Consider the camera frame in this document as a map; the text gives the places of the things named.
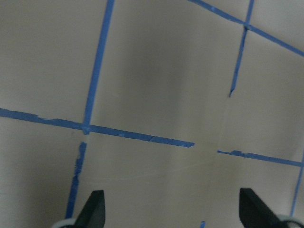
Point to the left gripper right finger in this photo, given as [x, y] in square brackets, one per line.
[254, 213]

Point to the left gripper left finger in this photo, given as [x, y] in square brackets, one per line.
[93, 213]

